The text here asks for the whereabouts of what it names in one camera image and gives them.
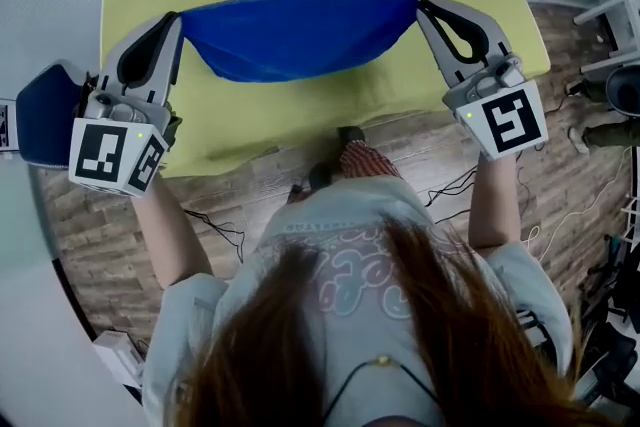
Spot person's right forearm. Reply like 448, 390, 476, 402
467, 149, 526, 256

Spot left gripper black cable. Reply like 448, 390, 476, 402
182, 208, 247, 264

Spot person's pale printed t-shirt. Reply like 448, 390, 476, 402
142, 174, 574, 427

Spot person's red checked trousers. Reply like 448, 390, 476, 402
287, 138, 404, 204

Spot white floor cable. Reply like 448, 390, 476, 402
522, 147, 634, 264

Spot white wire rack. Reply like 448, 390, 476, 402
619, 192, 640, 246

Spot black cord yellow pendant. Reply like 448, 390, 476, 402
324, 354, 441, 421

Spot person's dark shoe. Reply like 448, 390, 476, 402
337, 125, 366, 145
308, 162, 335, 192

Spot white table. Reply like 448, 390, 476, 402
573, 0, 640, 76

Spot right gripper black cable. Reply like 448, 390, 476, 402
423, 164, 479, 226

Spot blue chair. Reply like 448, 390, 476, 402
14, 59, 101, 169

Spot black white patterned card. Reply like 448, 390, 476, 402
0, 98, 20, 151

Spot yellow-green tablecloth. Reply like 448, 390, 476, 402
99, 0, 551, 179

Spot person's left dark shoe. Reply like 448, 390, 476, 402
308, 162, 335, 192

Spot person's left forearm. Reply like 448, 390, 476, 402
130, 174, 216, 289

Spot blue cloth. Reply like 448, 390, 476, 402
179, 0, 420, 84

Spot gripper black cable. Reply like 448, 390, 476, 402
423, 164, 479, 226
182, 208, 247, 264

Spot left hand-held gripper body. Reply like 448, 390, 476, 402
68, 84, 174, 199

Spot person's right dark shoe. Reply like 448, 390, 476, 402
337, 125, 366, 145

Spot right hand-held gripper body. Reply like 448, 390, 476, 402
442, 53, 550, 161

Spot black equipment pile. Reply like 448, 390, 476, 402
574, 234, 640, 409

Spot white box with cable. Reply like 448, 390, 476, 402
92, 329, 146, 389

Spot grey round chair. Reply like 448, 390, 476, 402
604, 64, 640, 119

